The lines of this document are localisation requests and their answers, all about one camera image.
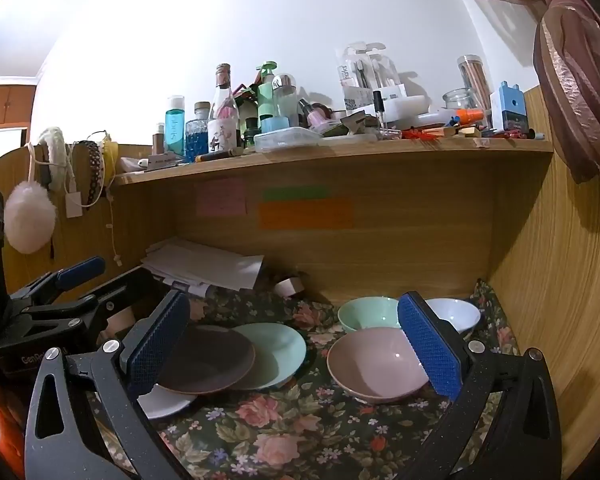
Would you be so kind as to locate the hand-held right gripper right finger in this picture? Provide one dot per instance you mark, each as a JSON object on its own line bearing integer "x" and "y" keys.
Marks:
{"x": 430, "y": 345}

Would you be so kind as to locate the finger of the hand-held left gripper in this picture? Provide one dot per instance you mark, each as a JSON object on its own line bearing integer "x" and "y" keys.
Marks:
{"x": 115, "y": 300}
{"x": 82, "y": 269}

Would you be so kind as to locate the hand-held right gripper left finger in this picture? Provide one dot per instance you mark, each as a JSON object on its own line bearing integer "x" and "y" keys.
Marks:
{"x": 152, "y": 355}

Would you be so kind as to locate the pink plate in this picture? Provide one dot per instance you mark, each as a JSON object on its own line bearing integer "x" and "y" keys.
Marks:
{"x": 210, "y": 360}

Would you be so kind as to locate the green plate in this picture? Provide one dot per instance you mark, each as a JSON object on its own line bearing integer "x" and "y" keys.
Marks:
{"x": 275, "y": 355}

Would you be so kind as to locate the person's left forearm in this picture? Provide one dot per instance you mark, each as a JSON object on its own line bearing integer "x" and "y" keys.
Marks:
{"x": 5, "y": 422}

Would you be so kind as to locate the white bowl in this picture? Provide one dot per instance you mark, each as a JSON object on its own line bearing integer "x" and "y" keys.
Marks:
{"x": 455, "y": 312}

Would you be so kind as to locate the white plate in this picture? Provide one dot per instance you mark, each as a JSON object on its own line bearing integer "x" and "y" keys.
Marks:
{"x": 165, "y": 404}

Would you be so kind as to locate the pink bowl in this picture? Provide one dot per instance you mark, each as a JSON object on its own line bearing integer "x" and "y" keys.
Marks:
{"x": 375, "y": 362}

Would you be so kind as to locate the white fluffy pom pom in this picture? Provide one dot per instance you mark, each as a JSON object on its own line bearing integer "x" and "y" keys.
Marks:
{"x": 29, "y": 220}

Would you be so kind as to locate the green bowl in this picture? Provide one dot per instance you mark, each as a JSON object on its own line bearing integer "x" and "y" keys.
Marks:
{"x": 367, "y": 312}

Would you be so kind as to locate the stack of white papers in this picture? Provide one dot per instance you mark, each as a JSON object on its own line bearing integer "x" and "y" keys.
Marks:
{"x": 205, "y": 265}

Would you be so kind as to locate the black beaded headband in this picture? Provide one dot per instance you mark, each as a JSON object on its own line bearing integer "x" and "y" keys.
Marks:
{"x": 94, "y": 170}

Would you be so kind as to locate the yellow headband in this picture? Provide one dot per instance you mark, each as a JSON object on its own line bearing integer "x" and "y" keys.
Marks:
{"x": 111, "y": 155}

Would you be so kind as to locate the white fluffy headband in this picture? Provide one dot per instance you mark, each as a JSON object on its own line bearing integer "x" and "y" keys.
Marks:
{"x": 55, "y": 152}

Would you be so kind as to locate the floral tablecloth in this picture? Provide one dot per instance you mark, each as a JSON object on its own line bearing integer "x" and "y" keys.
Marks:
{"x": 280, "y": 425}

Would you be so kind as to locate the small brown bottle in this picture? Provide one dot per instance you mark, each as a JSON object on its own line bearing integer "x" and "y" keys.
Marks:
{"x": 158, "y": 142}

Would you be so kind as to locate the pink sticky note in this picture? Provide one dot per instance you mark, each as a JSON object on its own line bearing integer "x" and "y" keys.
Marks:
{"x": 220, "y": 196}

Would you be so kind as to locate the teal liquid plastic bottle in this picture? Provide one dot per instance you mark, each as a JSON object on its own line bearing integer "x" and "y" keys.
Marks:
{"x": 175, "y": 130}

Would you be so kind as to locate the blue liquid glass bottle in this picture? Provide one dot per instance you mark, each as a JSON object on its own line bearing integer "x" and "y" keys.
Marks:
{"x": 197, "y": 137}

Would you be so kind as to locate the black marker pen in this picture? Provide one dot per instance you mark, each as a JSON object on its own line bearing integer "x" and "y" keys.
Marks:
{"x": 217, "y": 155}

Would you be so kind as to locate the orange sticky note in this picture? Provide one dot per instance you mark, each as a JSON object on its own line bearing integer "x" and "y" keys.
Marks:
{"x": 305, "y": 214}

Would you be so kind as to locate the green sticky note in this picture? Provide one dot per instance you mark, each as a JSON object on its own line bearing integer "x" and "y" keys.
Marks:
{"x": 295, "y": 192}

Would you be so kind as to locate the tall glass bottle pink print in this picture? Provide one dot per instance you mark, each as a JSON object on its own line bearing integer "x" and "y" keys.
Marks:
{"x": 223, "y": 115}

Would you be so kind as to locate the wooden shelf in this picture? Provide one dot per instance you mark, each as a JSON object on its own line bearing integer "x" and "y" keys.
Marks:
{"x": 330, "y": 157}

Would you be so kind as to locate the clear plastic lidded box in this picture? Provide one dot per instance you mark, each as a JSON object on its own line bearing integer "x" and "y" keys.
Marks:
{"x": 287, "y": 140}

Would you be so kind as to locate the white cardboard box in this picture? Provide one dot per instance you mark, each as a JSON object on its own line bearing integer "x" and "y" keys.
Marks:
{"x": 407, "y": 107}

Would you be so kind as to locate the clear nail polish bottle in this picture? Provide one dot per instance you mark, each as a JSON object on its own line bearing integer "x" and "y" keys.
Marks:
{"x": 379, "y": 110}

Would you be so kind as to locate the empty glass jar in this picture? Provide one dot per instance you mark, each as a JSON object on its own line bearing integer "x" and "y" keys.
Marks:
{"x": 457, "y": 100}

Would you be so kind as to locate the blue pencil sharpener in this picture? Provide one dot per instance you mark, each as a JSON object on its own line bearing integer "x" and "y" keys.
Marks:
{"x": 509, "y": 107}

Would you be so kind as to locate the green pump bottle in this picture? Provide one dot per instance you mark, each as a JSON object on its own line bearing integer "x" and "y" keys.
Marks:
{"x": 266, "y": 95}

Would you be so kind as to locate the pink nail polish bottle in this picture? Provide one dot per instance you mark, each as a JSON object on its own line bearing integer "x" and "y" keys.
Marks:
{"x": 315, "y": 117}

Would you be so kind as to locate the clear bottle silver cap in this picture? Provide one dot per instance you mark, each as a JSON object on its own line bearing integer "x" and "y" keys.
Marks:
{"x": 286, "y": 100}

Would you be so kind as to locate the clear jar of pencils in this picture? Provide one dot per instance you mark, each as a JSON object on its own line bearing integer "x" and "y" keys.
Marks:
{"x": 473, "y": 82}

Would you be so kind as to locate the clear brush package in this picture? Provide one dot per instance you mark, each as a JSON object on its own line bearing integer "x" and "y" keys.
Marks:
{"x": 386, "y": 77}
{"x": 352, "y": 77}

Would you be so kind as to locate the brown curtain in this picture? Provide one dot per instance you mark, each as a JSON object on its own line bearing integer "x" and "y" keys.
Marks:
{"x": 575, "y": 95}

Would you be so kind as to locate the wooden wall cabinet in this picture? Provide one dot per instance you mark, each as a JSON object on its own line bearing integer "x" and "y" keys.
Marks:
{"x": 5, "y": 105}

